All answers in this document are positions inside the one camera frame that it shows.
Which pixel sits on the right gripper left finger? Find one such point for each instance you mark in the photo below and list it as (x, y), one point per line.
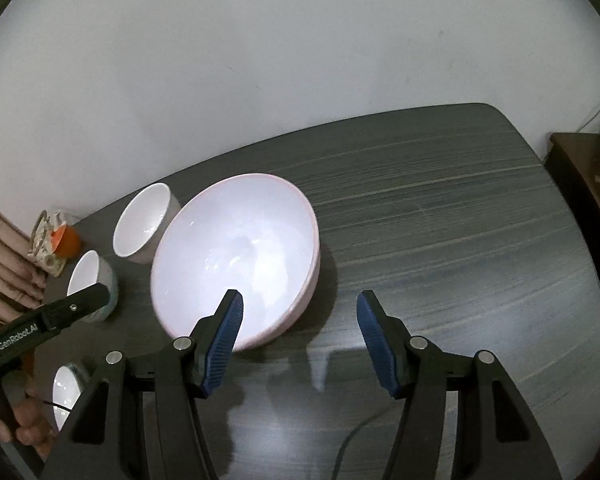
(104, 435)

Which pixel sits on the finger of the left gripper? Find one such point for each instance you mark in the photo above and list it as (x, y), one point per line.
(46, 322)

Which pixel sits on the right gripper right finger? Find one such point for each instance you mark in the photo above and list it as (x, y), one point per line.
(497, 436)

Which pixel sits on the white plate pink flowers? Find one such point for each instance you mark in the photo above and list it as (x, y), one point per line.
(69, 382)

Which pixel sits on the white bowl Dog print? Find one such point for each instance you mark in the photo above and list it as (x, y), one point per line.
(89, 270)

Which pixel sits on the white bowl Rabbit print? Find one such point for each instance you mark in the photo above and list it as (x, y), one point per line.
(143, 222)

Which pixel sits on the pink bowl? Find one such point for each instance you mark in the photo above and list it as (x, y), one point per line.
(256, 233)

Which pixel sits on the person's left hand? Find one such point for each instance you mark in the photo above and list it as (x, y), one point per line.
(32, 427)

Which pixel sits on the floral ceramic teapot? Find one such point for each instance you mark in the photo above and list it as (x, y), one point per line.
(40, 250)

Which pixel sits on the orange tea cup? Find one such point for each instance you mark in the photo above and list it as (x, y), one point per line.
(66, 242)

